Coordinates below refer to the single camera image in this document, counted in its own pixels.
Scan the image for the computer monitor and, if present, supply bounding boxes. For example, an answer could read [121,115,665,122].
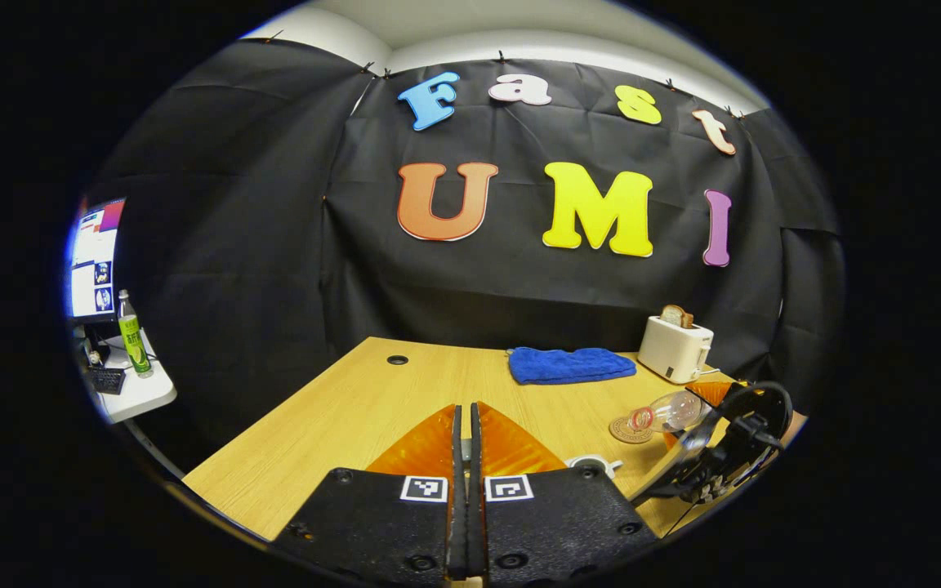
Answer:
[69,198,127,321]

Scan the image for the round brown coaster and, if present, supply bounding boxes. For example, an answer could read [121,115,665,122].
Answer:
[609,416,655,444]

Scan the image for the small white teacup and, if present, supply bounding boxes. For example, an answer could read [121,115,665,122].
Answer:
[566,455,624,479]

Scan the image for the blue folded towel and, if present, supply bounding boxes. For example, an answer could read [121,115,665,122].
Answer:
[508,347,637,385]

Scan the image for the clear plastic water bottle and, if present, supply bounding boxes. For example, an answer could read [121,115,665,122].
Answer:
[628,390,704,434]

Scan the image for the black keyboard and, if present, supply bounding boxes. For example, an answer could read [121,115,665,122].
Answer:
[87,367,127,395]

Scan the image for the white side table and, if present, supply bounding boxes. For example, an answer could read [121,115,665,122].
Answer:
[78,331,177,424]

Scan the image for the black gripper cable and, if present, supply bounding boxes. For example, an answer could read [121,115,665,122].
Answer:
[716,381,795,491]

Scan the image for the black backdrop cloth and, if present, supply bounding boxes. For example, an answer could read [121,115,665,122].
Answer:
[83,37,845,458]

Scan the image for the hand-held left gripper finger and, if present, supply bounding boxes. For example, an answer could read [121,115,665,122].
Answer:
[270,404,466,582]
[469,402,659,585]

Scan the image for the green label drink bottle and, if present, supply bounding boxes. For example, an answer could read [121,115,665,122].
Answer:
[117,289,153,378]

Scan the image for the white toaster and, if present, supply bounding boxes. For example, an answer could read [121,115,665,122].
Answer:
[638,314,715,385]

